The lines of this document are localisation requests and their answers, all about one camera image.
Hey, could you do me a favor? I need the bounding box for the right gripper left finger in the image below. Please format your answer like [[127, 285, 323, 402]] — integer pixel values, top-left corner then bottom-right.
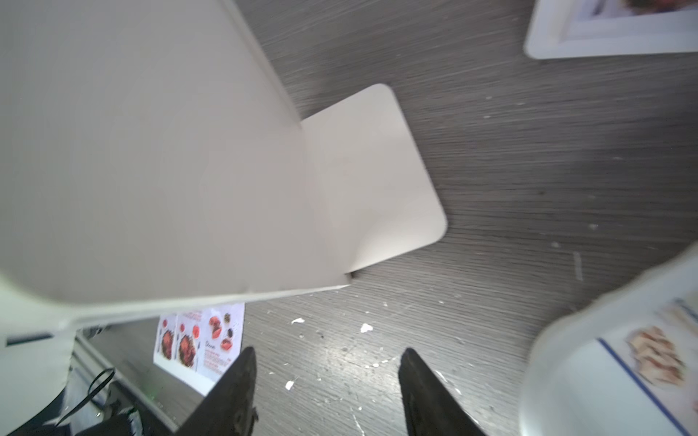
[[174, 347, 258, 436]]

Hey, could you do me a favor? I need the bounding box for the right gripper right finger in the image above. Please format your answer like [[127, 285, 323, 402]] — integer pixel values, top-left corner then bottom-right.
[[398, 348, 485, 436]]

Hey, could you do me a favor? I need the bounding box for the pink special menu sheet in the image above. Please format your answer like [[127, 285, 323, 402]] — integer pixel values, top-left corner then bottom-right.
[[174, 303, 245, 395]]

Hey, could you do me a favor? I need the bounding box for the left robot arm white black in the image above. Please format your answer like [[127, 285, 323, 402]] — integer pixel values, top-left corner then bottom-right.
[[1, 327, 135, 435]]

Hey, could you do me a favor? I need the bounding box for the white plastic tray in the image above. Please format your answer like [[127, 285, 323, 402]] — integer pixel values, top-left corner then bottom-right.
[[518, 245, 697, 435]]

